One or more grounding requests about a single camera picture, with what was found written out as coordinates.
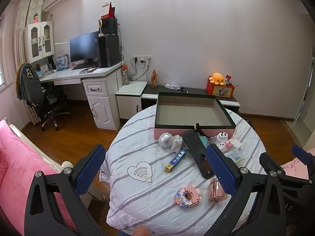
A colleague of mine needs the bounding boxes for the rose gold metal cup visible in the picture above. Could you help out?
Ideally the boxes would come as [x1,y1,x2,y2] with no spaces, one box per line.
[209,178,227,202]

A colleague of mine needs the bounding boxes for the white travel plug adapter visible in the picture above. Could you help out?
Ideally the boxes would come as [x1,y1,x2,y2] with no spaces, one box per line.
[215,132,229,150]

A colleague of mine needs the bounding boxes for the pink donut brick model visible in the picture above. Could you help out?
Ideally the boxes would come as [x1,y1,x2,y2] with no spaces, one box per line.
[175,185,202,208]

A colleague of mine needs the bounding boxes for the black remote control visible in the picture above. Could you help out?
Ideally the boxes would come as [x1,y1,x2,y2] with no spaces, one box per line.
[183,130,214,179]

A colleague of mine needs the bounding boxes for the blue yellow small box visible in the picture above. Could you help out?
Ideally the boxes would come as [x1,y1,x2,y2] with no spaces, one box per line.
[164,149,186,173]

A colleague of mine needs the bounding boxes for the white rabbit night light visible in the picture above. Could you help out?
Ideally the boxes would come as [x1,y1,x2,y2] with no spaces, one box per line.
[158,132,183,153]

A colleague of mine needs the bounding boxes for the white usb charger cube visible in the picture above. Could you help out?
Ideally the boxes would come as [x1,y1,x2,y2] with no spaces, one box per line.
[225,138,242,149]

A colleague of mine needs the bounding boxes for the clear glass bottle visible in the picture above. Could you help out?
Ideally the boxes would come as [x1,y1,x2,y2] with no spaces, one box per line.
[208,137,216,144]

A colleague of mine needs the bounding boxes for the teal heart plastic case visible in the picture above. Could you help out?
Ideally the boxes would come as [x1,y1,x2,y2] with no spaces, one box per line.
[199,135,209,149]

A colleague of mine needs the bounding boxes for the black hair claw clip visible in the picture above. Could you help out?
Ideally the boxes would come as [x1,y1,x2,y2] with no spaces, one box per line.
[194,123,201,131]

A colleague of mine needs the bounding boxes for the pink quilt right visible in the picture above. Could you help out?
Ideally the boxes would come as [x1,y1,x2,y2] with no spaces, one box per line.
[281,158,309,180]

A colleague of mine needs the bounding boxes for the red cartoon storage box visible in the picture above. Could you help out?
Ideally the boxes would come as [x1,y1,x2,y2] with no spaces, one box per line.
[206,82,235,99]

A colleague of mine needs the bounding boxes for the orange octopus plush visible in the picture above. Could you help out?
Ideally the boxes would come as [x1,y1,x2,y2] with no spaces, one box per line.
[209,73,225,86]

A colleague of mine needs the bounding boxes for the white striped quilted tablecloth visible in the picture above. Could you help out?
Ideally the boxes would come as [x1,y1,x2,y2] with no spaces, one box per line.
[99,104,268,236]

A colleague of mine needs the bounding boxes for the pink and black storage box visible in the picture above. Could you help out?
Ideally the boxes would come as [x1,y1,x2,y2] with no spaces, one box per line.
[154,92,236,139]

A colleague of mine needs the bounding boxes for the black office chair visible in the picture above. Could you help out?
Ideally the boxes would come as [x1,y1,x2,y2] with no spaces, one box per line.
[34,83,70,131]

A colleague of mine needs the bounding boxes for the white desk with drawers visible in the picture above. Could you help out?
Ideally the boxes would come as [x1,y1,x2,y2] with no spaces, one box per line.
[40,62,123,130]

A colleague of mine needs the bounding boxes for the black white low tv cabinet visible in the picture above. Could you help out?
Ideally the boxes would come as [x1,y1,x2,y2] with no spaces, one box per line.
[115,80,241,125]

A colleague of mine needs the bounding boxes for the small orange figurine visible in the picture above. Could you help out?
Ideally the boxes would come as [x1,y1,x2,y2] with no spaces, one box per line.
[151,70,158,88]

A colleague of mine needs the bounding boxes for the orange cap water bottle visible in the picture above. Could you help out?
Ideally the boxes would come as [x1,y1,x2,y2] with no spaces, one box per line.
[122,64,130,85]

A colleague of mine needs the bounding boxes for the black computer monitor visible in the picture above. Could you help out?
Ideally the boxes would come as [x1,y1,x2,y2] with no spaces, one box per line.
[70,31,99,65]

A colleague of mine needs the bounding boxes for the black computer tower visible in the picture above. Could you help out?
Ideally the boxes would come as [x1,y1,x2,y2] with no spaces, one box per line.
[98,35,121,68]

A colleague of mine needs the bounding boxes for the white glass door cabinet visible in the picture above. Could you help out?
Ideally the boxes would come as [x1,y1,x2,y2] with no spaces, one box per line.
[23,21,55,63]

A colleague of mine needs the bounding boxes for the pink doll on cabinet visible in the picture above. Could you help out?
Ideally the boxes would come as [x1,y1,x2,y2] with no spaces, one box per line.
[32,13,38,23]

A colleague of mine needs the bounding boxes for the black speaker on tower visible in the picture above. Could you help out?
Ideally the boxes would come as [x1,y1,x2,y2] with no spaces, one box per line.
[99,18,118,35]

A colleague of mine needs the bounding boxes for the red paper bag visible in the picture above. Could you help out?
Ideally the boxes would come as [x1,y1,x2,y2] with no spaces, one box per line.
[100,2,115,19]

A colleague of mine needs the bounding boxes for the wall power outlet strip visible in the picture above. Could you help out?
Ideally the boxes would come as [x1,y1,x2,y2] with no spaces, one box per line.
[133,55,153,63]

